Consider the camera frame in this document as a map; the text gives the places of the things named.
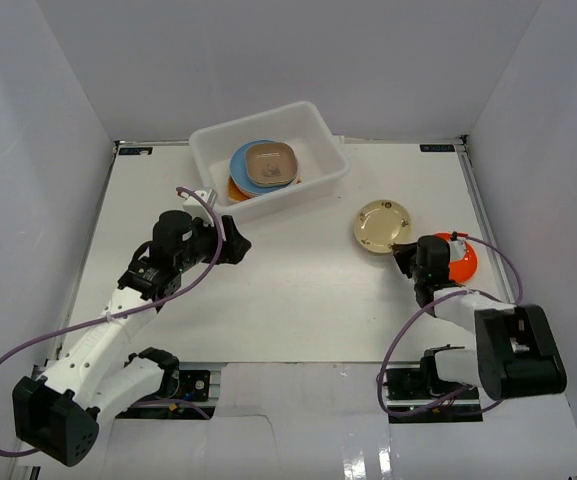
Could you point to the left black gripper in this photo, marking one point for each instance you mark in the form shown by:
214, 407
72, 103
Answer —
223, 240

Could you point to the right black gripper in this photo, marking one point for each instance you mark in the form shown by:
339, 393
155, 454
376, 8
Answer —
402, 254

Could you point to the small floral cream plate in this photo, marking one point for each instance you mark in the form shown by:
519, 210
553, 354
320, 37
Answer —
381, 225

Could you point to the woven bamboo fan tray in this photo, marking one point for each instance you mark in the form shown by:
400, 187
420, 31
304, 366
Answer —
234, 193

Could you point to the orange round plate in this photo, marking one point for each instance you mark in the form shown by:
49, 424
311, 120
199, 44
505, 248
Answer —
461, 272

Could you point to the blue round plate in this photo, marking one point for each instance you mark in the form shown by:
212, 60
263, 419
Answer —
239, 175

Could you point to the brown square plate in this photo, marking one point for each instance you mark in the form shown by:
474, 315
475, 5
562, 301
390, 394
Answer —
271, 164

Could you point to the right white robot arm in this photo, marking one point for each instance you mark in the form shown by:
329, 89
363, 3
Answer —
515, 354

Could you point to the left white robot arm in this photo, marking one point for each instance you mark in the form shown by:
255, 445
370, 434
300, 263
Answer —
61, 412

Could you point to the white plastic bin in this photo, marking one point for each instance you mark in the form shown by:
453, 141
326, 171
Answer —
321, 157

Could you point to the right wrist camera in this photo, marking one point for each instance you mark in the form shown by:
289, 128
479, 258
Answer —
458, 247

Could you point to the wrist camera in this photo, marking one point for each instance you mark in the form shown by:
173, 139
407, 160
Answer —
458, 247
197, 199

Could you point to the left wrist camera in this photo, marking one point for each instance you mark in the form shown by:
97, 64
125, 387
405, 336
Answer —
197, 199

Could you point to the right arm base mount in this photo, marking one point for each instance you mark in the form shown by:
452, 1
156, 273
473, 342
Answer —
405, 390

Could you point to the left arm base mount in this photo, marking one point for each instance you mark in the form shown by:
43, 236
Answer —
191, 401

